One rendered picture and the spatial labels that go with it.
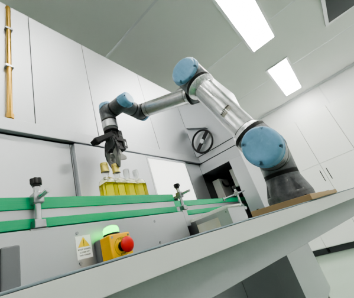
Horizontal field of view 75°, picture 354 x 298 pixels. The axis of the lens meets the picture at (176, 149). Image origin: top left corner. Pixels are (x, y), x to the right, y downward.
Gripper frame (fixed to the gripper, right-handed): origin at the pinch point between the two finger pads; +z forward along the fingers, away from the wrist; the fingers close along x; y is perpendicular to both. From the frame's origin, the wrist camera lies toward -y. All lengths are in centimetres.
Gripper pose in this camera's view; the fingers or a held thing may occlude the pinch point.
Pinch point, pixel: (114, 166)
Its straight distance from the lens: 108.2
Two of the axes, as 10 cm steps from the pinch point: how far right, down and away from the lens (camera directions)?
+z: 2.9, 8.7, -3.9
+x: -7.3, 4.7, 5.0
